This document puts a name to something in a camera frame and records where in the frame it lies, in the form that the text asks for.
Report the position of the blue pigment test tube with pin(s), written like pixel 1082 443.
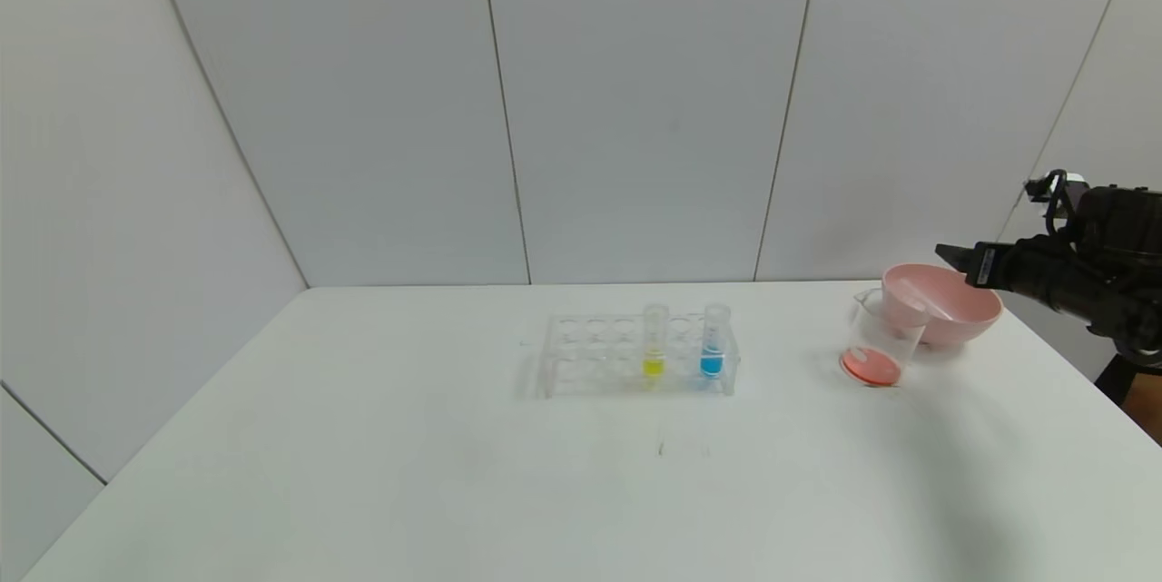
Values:
pixel 713 366

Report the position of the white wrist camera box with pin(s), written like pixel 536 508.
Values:
pixel 1071 181

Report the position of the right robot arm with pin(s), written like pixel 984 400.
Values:
pixel 1126 282

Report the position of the clear plastic test tube rack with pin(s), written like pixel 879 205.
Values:
pixel 599 355

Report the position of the pink plastic bowl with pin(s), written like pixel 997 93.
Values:
pixel 962 323

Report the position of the clear plastic beaker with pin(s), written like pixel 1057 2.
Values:
pixel 873 355

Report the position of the yellow pigment test tube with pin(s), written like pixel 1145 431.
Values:
pixel 654 367

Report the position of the red pigment test tube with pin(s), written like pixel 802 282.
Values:
pixel 921 300

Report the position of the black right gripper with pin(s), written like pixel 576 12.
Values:
pixel 983 265

